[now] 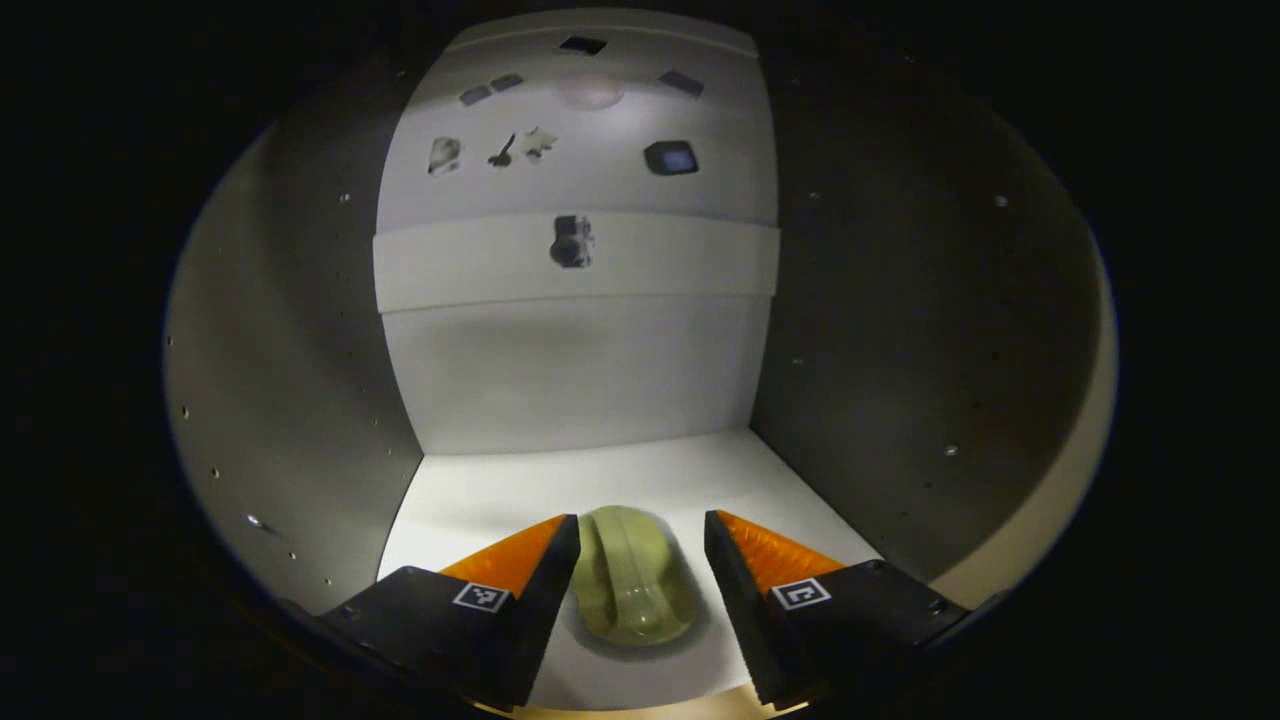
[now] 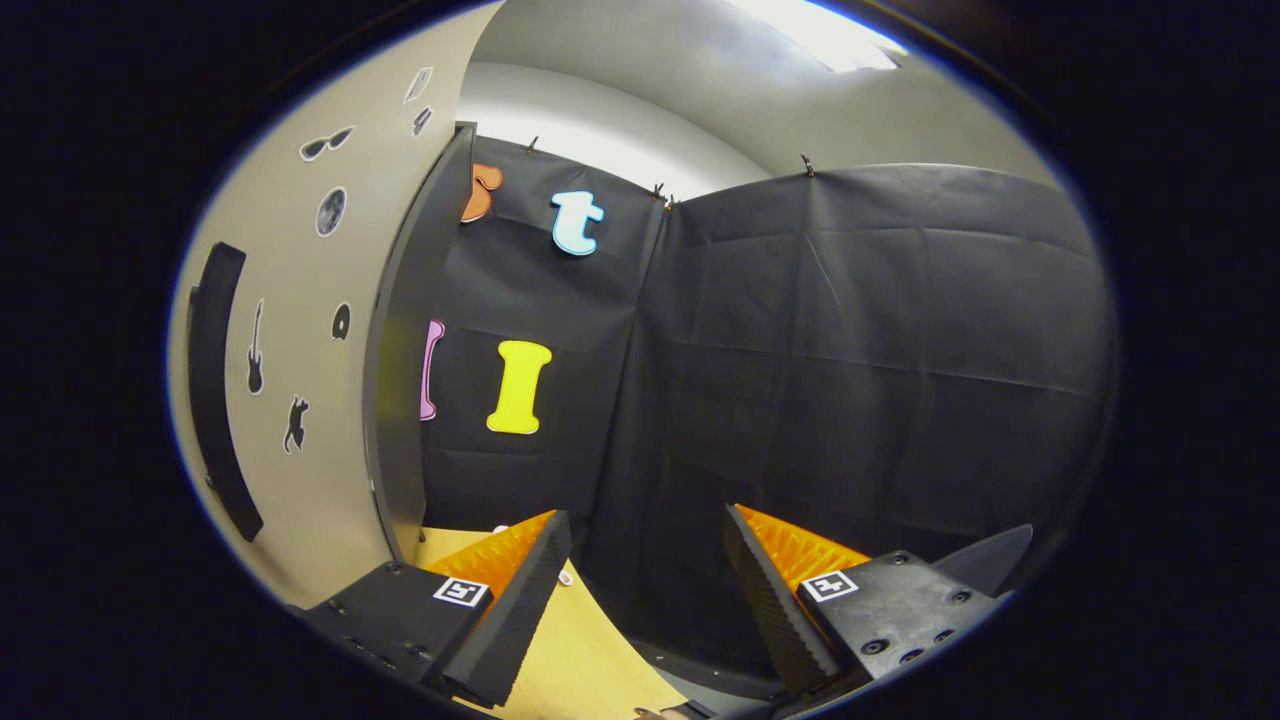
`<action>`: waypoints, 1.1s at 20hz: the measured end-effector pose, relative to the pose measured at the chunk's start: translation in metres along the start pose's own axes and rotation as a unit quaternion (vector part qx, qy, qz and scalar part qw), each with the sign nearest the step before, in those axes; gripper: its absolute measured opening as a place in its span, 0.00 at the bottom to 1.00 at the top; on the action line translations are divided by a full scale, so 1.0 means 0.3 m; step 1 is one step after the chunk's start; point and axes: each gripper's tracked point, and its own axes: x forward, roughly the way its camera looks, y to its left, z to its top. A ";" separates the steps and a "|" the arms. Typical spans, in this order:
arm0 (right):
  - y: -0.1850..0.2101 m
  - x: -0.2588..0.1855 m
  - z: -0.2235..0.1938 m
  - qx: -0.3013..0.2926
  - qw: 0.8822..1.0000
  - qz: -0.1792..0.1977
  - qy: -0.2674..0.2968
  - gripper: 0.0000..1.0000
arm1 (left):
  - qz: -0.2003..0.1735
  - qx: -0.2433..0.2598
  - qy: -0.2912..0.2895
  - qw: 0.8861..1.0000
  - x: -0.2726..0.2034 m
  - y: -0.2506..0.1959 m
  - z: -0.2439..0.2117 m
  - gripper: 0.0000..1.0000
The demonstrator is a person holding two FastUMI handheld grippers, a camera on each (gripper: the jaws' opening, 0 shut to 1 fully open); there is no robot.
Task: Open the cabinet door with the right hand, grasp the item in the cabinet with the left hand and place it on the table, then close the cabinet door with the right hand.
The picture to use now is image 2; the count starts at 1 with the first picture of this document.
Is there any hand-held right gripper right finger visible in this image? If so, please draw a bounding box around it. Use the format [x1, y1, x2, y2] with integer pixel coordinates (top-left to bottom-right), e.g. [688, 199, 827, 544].
[723, 503, 1011, 701]

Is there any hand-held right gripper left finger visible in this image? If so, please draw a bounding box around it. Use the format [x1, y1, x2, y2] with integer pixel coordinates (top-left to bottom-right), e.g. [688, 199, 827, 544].
[300, 510, 573, 709]

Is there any black cabinet door handle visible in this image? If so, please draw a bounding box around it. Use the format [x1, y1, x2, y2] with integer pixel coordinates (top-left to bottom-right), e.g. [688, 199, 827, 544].
[187, 241, 266, 543]

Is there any long ceiling light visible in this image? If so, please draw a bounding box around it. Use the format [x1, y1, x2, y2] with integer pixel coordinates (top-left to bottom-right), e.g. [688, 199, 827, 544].
[730, 0, 911, 73]

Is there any black backdrop cloth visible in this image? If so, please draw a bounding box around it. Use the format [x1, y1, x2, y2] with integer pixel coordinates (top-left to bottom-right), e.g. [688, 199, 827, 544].
[420, 135, 1116, 696]

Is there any beige cabinet door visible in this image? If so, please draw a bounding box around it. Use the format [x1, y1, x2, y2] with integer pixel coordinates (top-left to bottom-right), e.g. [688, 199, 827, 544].
[168, 5, 501, 606]

